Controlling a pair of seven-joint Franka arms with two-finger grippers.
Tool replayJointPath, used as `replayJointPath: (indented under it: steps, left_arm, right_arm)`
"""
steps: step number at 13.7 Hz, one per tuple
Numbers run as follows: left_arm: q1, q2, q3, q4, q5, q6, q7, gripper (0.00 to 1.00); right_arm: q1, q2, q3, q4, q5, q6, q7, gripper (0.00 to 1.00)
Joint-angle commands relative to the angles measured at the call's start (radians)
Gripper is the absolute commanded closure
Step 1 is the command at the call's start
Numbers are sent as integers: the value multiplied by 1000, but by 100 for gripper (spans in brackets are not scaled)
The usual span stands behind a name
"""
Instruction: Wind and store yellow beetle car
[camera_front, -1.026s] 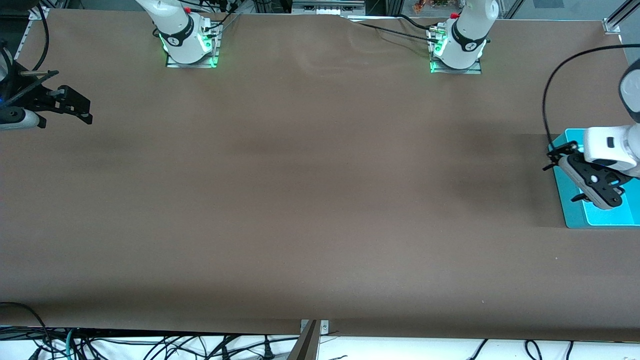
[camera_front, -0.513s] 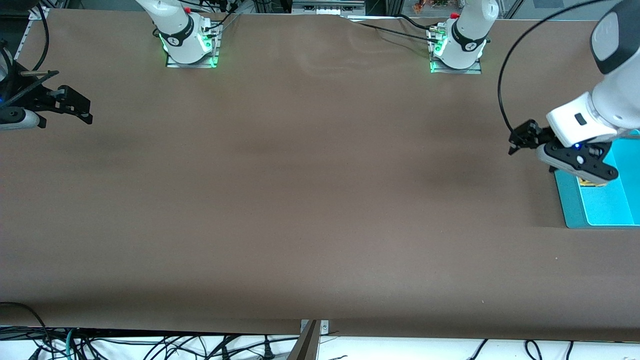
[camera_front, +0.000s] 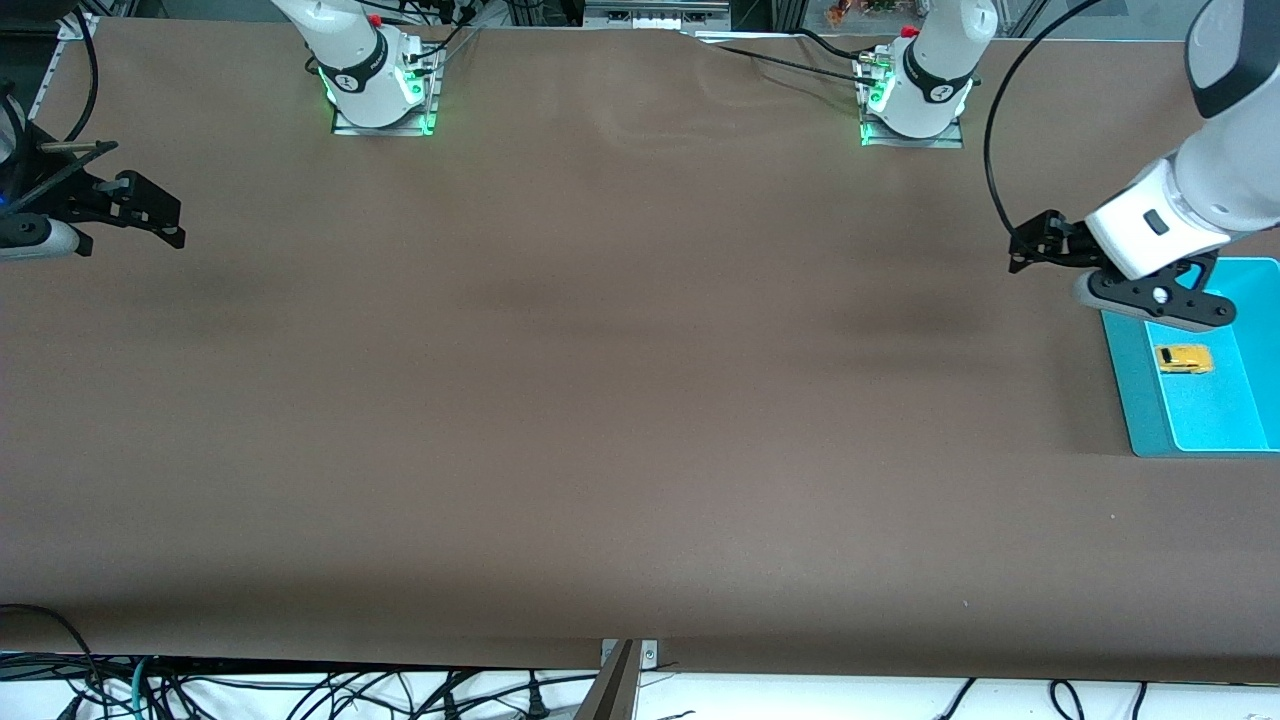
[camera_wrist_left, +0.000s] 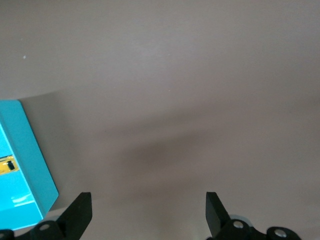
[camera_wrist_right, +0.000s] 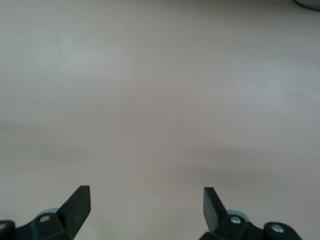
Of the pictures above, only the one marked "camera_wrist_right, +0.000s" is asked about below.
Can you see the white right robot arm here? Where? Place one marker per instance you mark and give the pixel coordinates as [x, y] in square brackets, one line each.
[310, 4]

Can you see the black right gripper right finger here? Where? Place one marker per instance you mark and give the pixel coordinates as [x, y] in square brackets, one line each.
[215, 217]

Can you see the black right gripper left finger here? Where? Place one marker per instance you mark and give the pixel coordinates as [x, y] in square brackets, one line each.
[72, 212]

